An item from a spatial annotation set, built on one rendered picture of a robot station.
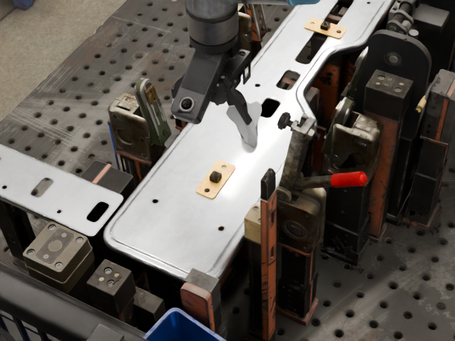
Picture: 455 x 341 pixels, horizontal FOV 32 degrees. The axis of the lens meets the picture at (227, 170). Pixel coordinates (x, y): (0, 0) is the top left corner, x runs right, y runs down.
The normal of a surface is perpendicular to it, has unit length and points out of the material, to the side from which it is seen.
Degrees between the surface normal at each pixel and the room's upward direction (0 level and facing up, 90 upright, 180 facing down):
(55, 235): 0
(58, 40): 0
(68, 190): 0
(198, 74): 28
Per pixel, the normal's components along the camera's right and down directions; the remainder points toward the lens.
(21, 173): -0.04, -0.66
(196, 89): -0.23, -0.25
